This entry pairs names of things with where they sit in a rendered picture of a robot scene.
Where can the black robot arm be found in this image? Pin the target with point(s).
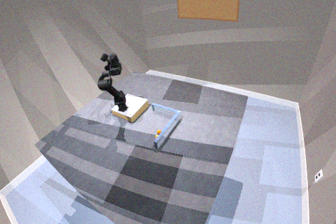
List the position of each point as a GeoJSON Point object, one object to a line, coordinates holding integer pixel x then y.
{"type": "Point", "coordinates": [106, 84]}

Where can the clear light blue l-shaped low walls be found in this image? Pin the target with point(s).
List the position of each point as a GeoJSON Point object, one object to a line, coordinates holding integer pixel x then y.
{"type": "Point", "coordinates": [169, 113]}

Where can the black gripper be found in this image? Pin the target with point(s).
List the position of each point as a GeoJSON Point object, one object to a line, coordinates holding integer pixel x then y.
{"type": "Point", "coordinates": [105, 58]}

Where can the blue-grey flat bar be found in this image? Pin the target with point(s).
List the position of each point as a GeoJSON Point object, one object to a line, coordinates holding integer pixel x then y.
{"type": "Point", "coordinates": [167, 126]}

